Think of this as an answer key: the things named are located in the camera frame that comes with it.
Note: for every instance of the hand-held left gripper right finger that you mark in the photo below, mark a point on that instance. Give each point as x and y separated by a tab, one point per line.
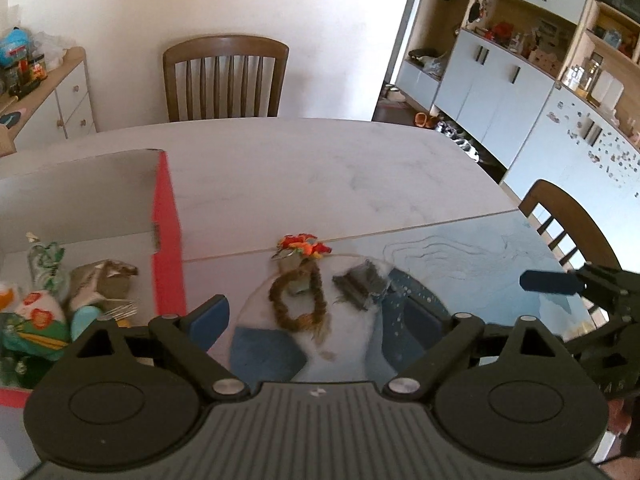
422	322

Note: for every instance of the white sideboard cabinet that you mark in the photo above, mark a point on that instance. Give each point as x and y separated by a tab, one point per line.
70	95

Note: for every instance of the dark bowl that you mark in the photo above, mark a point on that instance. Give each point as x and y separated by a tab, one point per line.
421	53

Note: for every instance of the brown wooden chair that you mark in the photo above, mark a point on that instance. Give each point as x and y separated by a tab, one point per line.
585	225
225	47

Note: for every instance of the grey plastic bag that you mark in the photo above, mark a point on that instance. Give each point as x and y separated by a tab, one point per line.
435	65

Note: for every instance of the white slippers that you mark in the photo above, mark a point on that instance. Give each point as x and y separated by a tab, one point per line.
396	94

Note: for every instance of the grey fabric piece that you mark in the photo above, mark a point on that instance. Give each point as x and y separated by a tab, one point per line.
362	285

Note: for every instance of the red cardboard box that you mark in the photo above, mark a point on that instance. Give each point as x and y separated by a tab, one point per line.
167	270

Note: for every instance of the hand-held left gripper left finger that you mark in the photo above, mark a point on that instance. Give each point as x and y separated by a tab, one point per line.
210	322

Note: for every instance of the silver metal fork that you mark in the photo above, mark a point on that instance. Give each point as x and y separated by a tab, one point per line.
120	310

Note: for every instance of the reddish doormat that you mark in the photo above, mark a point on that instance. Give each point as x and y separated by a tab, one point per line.
392	109

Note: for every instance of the orange shoes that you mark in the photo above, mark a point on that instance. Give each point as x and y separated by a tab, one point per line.
425	119

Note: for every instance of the glass jar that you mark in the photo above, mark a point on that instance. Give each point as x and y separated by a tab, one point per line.
589	72

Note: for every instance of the white sticker-covered cabinet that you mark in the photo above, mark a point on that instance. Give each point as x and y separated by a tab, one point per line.
560	160

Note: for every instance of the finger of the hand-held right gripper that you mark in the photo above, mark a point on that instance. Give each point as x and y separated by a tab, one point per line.
550	282

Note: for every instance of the pale blue wall cabinet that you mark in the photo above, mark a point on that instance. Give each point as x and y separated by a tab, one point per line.
495	70

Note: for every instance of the clear plastic bag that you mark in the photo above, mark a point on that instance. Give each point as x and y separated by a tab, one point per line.
52	47

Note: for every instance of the pale green packet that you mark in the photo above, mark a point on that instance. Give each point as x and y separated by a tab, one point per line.
47	267

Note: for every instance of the blue round coaster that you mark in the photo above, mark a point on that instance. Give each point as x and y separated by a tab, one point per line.
11	117

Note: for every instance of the row of white sneakers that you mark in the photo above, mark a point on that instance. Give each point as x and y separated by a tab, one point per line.
457	137

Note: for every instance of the light blue round object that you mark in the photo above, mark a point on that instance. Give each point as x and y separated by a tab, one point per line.
85	321

